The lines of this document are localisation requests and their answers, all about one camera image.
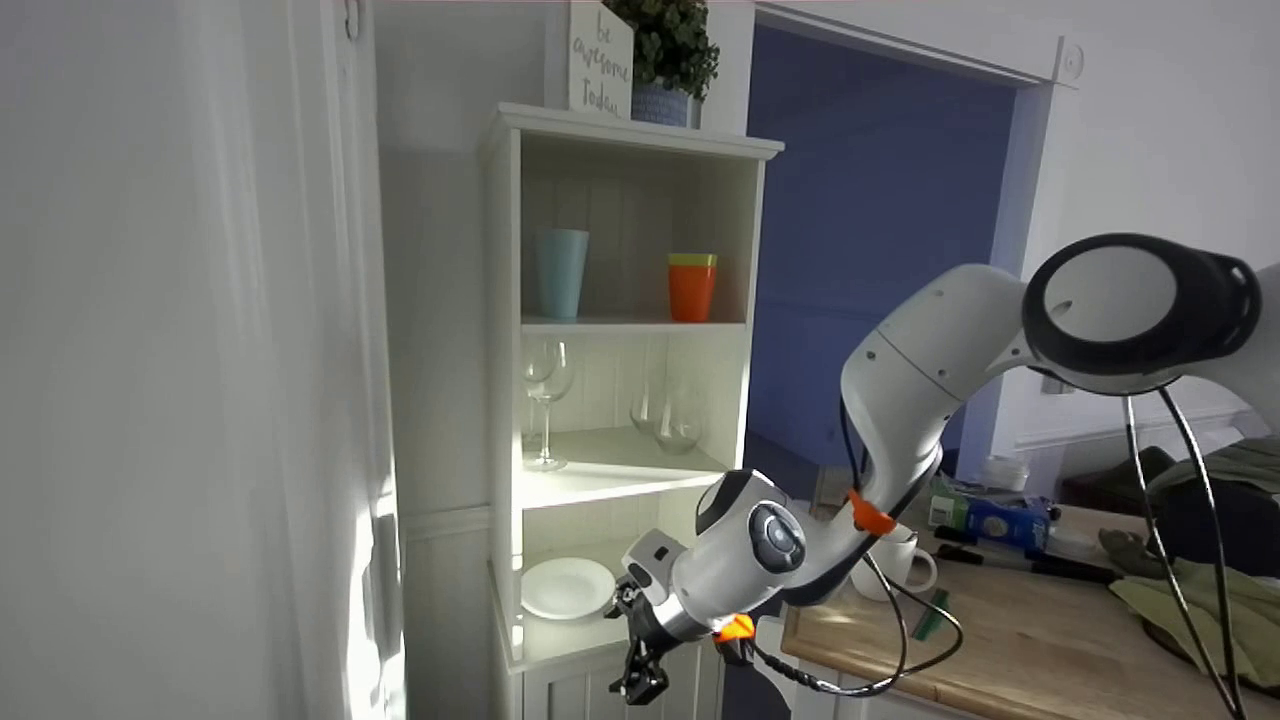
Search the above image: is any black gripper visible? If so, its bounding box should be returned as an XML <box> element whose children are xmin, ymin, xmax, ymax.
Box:
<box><xmin>608</xmin><ymin>592</ymin><xmax>678</xmax><ymax>706</ymax></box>

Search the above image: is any white bowl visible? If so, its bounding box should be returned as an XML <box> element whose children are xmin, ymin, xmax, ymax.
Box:
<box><xmin>516</xmin><ymin>550</ymin><xmax>622</xmax><ymax>626</ymax></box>

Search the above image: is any white shelf cabinet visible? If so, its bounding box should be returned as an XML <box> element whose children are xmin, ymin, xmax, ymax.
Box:
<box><xmin>482</xmin><ymin>99</ymin><xmax>790</xmax><ymax>720</ymax></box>

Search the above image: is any white ceramic mug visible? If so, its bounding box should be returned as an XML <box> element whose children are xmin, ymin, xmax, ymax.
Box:
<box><xmin>852</xmin><ymin>518</ymin><xmax>943</xmax><ymax>606</ymax></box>

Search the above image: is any tall clear wine glass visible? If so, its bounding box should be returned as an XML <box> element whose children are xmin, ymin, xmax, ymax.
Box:
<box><xmin>516</xmin><ymin>331</ymin><xmax>575</xmax><ymax>472</ymax></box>

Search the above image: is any orange cup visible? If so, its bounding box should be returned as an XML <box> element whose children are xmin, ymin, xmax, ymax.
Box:
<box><xmin>666</xmin><ymin>258</ymin><xmax>722</xmax><ymax>329</ymax></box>

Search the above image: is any blue package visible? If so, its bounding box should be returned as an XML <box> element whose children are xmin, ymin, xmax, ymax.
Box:
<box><xmin>959</xmin><ymin>493</ymin><xmax>1057</xmax><ymax>550</ymax></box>

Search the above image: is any light blue cup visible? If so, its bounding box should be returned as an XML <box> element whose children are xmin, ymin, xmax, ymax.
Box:
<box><xmin>534</xmin><ymin>223</ymin><xmax>591</xmax><ymax>325</ymax></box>

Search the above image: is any black knife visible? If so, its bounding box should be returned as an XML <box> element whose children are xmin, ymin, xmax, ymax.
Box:
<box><xmin>1017</xmin><ymin>547</ymin><xmax>1120</xmax><ymax>586</ymax></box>

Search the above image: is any green cloth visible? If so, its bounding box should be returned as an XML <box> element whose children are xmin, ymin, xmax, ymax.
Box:
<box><xmin>1106</xmin><ymin>434</ymin><xmax>1280</xmax><ymax>696</ymax></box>

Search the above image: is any white lettered sign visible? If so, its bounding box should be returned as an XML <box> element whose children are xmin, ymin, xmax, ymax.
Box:
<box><xmin>559</xmin><ymin>0</ymin><xmax>637</xmax><ymax>122</ymax></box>

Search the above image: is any black bag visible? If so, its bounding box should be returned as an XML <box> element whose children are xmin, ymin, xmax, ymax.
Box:
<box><xmin>1065</xmin><ymin>434</ymin><xmax>1280</xmax><ymax>577</ymax></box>

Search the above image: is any potted green plant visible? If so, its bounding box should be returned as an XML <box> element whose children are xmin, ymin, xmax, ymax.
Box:
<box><xmin>602</xmin><ymin>0</ymin><xmax>724</xmax><ymax>131</ymax></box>

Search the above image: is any black camera cable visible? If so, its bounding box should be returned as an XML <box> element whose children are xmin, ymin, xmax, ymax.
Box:
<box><xmin>724</xmin><ymin>395</ymin><xmax>973</xmax><ymax>705</ymax></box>

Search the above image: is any orange velcro strap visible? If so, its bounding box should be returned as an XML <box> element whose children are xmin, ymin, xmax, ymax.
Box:
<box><xmin>846</xmin><ymin>489</ymin><xmax>902</xmax><ymax>541</ymax></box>

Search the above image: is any black handle utensil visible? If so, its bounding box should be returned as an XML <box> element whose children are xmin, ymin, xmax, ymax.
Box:
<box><xmin>931</xmin><ymin>528</ymin><xmax>1025</xmax><ymax>561</ymax></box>

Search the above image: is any thin black hanging cable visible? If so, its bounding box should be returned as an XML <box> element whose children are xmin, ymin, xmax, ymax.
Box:
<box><xmin>1118</xmin><ymin>383</ymin><xmax>1252</xmax><ymax>720</ymax></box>

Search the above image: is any white door frame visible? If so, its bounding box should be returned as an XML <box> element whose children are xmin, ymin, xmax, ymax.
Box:
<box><xmin>737</xmin><ymin>0</ymin><xmax>1087</xmax><ymax>483</ymax></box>

